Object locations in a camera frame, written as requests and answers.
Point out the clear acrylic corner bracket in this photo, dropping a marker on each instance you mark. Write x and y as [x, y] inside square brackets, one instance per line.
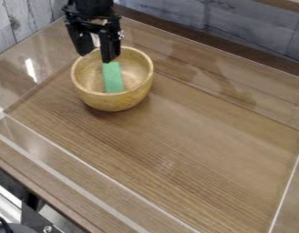
[96, 39]

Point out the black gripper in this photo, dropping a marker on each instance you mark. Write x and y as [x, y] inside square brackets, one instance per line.
[94, 17]

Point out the green rectangular block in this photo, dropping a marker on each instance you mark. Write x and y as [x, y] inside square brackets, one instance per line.
[112, 79]

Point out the black metal bracket with bolt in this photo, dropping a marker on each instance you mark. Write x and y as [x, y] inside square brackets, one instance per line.
[32, 219]

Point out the round wooden bowl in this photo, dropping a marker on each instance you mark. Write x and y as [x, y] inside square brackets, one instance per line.
[136, 67]

